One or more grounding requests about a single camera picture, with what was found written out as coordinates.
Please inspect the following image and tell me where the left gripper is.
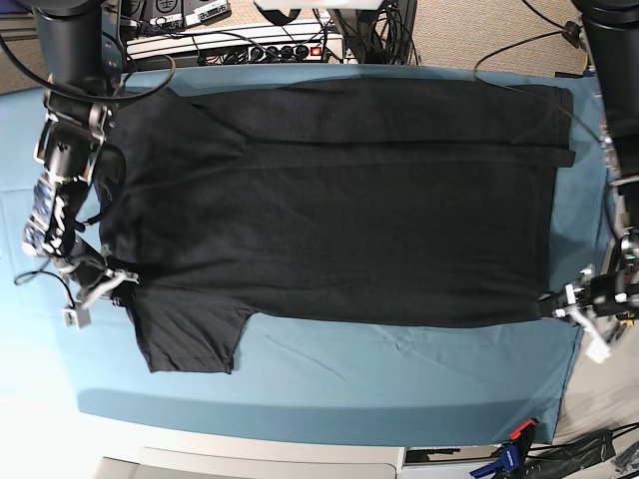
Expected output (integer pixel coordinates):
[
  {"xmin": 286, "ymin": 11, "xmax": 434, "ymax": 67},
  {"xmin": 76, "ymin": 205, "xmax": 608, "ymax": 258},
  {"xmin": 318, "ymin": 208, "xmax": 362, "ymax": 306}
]
[{"xmin": 534, "ymin": 267, "xmax": 638, "ymax": 344}]

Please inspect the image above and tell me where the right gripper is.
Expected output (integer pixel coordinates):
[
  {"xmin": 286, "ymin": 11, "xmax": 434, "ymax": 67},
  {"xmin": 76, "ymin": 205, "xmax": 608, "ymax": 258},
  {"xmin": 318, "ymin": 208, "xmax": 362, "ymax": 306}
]
[{"xmin": 53, "ymin": 239, "xmax": 139, "ymax": 311}]

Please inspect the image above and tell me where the black T-shirt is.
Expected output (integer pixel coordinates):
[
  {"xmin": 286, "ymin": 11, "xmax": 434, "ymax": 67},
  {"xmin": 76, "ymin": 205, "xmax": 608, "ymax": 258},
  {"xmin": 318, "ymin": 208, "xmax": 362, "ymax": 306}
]
[{"xmin": 100, "ymin": 78, "xmax": 575, "ymax": 373}]

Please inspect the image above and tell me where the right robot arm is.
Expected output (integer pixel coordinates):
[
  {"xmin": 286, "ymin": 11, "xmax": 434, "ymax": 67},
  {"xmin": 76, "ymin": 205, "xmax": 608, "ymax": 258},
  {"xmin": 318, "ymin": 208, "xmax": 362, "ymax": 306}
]
[{"xmin": 22, "ymin": 1, "xmax": 138, "ymax": 325}]

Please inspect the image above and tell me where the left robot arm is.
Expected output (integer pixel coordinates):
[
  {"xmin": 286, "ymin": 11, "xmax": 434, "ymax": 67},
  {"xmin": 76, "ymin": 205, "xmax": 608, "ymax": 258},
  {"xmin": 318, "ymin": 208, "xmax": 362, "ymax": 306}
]
[{"xmin": 538, "ymin": 1, "xmax": 638, "ymax": 356}]

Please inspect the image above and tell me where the orange blue clamp bottom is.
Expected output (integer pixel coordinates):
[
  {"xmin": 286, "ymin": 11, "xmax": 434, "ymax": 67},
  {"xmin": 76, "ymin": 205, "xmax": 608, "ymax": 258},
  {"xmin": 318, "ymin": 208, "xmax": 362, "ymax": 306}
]
[{"xmin": 470, "ymin": 418, "xmax": 538, "ymax": 478}]

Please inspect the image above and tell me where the blue table cloth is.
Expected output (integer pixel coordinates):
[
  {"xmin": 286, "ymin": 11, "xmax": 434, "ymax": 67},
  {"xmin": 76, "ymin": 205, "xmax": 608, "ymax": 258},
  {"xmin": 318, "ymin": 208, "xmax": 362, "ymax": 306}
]
[{"xmin": 1, "ymin": 89, "xmax": 581, "ymax": 446}]

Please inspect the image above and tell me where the white power strip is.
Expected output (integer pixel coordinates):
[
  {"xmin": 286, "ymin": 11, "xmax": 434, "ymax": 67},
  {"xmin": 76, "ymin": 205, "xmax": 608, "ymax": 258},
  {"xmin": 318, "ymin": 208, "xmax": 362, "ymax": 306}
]
[{"xmin": 196, "ymin": 41, "xmax": 343, "ymax": 66}]

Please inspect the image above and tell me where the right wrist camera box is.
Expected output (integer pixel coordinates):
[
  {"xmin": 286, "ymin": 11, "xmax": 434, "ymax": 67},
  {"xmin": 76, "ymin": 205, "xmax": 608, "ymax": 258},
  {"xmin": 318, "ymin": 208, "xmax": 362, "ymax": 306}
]
[{"xmin": 61, "ymin": 306, "xmax": 91, "ymax": 329}]

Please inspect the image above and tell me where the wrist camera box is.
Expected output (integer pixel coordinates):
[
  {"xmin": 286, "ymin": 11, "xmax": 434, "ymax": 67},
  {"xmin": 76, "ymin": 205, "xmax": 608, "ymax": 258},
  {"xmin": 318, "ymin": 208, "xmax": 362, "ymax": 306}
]
[
  {"xmin": 585, "ymin": 328, "xmax": 611, "ymax": 364},
  {"xmin": 61, "ymin": 306, "xmax": 91, "ymax": 329}
]

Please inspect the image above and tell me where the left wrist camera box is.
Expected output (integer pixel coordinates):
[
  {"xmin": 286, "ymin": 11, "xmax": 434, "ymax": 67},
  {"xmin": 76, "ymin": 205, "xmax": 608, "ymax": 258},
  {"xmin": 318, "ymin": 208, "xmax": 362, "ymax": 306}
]
[{"xmin": 585, "ymin": 328, "xmax": 611, "ymax": 364}]

